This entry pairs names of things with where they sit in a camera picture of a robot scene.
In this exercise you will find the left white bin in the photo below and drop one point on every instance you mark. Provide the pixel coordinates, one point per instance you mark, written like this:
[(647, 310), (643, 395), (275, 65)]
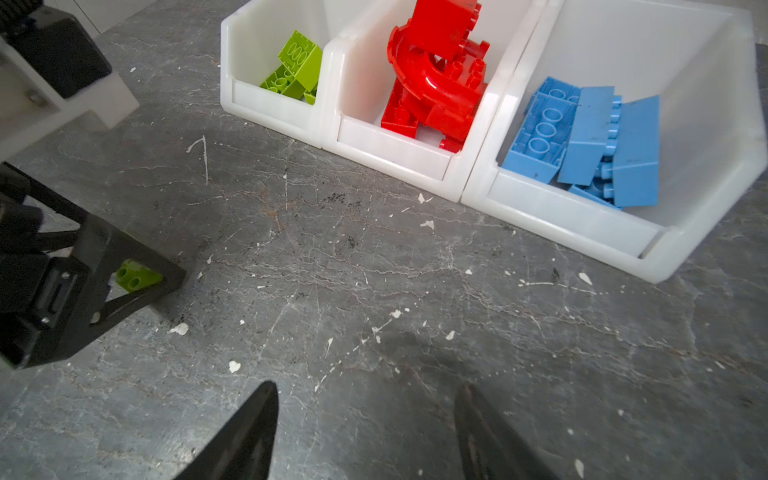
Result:
[(251, 39)]

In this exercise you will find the red curved arch piece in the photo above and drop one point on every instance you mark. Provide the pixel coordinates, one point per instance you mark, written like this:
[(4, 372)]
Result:
[(458, 84)]

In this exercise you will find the white bin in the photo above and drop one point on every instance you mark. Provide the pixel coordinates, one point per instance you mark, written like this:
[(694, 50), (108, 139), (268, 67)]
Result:
[(700, 60), (362, 79), (251, 39)]

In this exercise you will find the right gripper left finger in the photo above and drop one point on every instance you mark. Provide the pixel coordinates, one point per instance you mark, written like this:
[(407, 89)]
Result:
[(243, 448)]

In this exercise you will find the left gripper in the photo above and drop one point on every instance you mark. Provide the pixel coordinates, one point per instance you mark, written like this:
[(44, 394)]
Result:
[(101, 247)]

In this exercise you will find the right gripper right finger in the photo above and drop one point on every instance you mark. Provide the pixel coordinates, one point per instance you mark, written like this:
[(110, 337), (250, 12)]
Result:
[(490, 448)]

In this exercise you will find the middle white bin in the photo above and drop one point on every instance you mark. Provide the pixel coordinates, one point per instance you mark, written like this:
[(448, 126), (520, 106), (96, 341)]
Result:
[(362, 79)]

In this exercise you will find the small red square brick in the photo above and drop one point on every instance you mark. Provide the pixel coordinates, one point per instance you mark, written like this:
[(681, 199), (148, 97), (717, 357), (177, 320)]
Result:
[(442, 28)]

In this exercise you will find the blue brick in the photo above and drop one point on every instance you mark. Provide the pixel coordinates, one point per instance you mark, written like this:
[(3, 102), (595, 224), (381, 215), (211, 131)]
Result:
[(592, 136), (599, 191), (635, 164), (539, 146)]

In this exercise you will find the right white bin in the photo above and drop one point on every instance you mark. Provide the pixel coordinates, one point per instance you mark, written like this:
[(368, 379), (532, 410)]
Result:
[(700, 60)]

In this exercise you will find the green studded brick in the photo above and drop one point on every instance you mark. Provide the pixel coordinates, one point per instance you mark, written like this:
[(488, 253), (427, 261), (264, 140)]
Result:
[(133, 276)]

